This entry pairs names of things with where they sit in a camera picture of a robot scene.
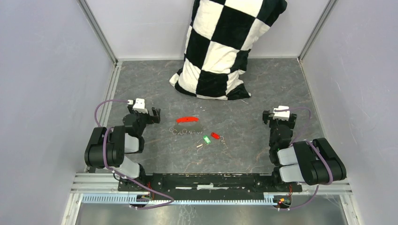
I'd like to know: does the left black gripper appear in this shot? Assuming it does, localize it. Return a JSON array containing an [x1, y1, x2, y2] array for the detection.
[[128, 105, 161, 136]]

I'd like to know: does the metal key holder red handle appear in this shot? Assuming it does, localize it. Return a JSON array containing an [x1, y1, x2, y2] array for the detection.
[[169, 116, 203, 135]]

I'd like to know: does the key with green tag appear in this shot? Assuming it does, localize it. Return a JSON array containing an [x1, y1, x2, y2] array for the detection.
[[196, 135, 211, 150]]

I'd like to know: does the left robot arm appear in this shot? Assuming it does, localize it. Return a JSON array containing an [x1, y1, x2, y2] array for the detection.
[[84, 107, 161, 191]]

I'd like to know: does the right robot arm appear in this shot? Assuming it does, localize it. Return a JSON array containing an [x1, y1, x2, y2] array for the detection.
[[262, 106, 347, 191]]

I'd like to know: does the key with red tag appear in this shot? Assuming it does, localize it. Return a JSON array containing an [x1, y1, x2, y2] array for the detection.
[[210, 132, 225, 143]]

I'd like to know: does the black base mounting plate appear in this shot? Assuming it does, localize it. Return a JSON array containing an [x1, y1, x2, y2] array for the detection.
[[118, 173, 303, 201]]

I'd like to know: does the black white checkered pillow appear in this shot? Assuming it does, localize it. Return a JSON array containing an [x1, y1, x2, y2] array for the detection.
[[169, 0, 288, 100]]

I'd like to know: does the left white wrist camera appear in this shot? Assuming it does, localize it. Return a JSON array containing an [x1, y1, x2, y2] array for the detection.
[[127, 98, 148, 114]]

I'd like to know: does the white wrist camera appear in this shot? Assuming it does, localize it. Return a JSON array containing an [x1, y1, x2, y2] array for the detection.
[[273, 105, 290, 121], [127, 98, 148, 114]]

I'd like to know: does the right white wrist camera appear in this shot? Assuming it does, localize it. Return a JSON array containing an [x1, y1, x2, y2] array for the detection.
[[273, 105, 290, 121]]

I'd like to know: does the white slotted cable duct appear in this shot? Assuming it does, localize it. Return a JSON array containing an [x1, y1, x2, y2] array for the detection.
[[81, 194, 281, 206]]

